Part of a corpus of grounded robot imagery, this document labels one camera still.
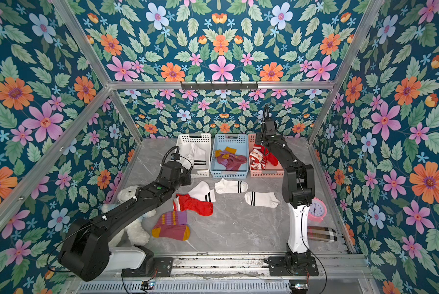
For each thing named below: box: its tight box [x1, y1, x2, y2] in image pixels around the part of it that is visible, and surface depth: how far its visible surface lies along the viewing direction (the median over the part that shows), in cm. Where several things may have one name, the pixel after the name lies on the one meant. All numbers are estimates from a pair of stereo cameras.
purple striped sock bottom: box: [216, 154, 248, 171], surface depth 106 cm
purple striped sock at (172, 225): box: [152, 210, 191, 242], surface depth 85 cm
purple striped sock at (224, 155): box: [214, 146, 239, 166], surface depth 107 cm
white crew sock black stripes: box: [190, 142, 207, 170], surface depth 110 cm
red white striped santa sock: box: [249, 143, 268, 171], surface depth 103 cm
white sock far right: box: [244, 191, 281, 209], surface depth 95 cm
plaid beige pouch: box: [307, 225, 338, 243], surface depth 80 cm
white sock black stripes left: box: [188, 180, 216, 203], surface depth 97 cm
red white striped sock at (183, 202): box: [172, 193, 214, 217], surface depth 90 cm
